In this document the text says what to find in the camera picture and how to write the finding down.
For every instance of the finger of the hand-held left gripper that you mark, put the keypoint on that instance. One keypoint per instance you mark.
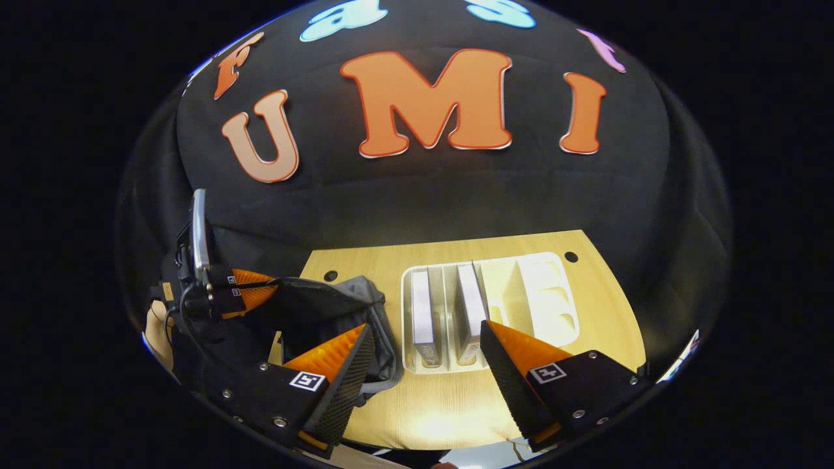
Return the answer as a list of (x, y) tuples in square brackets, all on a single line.
[(251, 299), (251, 278)]

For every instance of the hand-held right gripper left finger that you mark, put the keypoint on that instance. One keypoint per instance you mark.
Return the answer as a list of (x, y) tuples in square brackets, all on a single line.
[(345, 391)]

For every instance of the blue-edged white book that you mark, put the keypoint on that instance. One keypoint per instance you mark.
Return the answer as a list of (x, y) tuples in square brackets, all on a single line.
[(423, 306)]

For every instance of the white plastic bookshelf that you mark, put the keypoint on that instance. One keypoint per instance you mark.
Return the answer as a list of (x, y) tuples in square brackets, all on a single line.
[(542, 293)]

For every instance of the grey schoolbag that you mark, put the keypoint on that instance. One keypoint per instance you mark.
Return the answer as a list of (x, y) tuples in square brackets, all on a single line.
[(379, 326)]

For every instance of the black backdrop cloth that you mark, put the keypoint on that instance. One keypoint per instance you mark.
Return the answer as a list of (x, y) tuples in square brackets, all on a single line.
[(423, 195)]

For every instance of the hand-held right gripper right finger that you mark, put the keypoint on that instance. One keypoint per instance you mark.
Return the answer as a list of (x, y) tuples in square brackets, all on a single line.
[(508, 384)]

